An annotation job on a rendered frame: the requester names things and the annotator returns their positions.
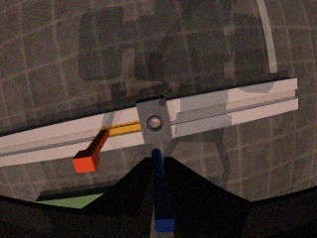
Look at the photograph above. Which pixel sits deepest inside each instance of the dark blue pin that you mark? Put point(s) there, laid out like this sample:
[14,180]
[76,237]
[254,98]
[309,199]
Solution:
[163,207]

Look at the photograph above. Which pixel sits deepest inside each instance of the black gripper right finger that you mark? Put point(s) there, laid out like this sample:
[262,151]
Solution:
[204,210]

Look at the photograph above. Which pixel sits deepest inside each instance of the green tray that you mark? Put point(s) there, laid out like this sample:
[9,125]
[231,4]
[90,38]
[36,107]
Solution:
[75,198]

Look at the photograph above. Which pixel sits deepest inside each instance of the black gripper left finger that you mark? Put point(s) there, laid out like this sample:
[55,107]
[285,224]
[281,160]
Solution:
[124,211]

